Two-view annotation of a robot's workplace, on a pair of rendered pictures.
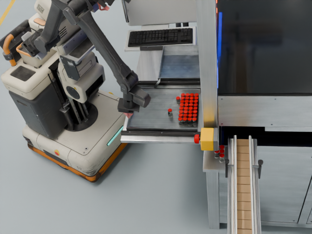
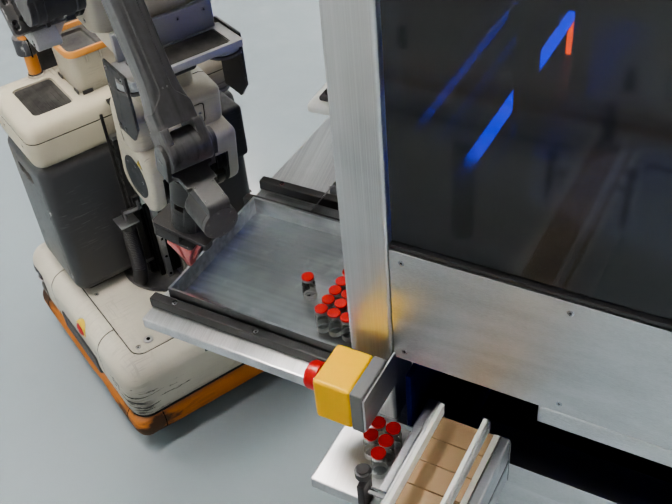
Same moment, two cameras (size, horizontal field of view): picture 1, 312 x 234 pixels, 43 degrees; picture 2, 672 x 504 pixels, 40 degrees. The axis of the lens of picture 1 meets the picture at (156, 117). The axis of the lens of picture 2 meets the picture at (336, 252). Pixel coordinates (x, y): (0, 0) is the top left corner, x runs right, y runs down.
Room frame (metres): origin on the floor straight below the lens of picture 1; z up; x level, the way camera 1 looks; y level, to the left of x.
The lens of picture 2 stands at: (0.26, -0.43, 1.93)
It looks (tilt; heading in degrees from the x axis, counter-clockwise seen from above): 41 degrees down; 17
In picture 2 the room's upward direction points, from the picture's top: 6 degrees counter-clockwise
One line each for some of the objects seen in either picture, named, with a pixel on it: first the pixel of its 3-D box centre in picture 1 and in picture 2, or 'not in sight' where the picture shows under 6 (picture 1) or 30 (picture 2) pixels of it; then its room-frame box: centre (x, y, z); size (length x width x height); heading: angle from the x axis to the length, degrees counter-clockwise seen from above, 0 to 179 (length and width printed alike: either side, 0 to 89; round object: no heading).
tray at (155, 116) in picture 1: (164, 110); (299, 274); (1.33, -0.05, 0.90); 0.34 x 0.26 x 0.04; 74
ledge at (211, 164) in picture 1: (219, 159); (377, 464); (1.00, -0.24, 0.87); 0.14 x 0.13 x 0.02; 75
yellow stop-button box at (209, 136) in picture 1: (209, 139); (349, 387); (1.02, -0.20, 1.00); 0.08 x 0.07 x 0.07; 75
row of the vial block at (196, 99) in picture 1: (195, 109); not in sight; (1.28, -0.20, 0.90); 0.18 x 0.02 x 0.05; 164
